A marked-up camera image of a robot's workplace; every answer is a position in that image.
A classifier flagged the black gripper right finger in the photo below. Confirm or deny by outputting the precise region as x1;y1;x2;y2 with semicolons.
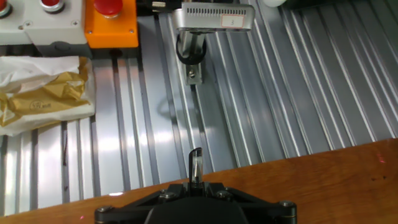
203;182;298;224

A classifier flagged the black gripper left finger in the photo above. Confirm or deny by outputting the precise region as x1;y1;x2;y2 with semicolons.
95;182;190;224

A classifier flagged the orange box with red button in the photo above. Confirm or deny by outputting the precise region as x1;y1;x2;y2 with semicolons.
84;0;140;50

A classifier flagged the white round object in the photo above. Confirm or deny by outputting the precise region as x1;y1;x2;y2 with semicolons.
261;0;287;8

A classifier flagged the black camera cable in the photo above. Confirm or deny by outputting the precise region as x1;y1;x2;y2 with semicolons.
175;32;208;66

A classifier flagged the silver depth camera with label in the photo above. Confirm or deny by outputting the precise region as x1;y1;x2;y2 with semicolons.
172;2;256;33

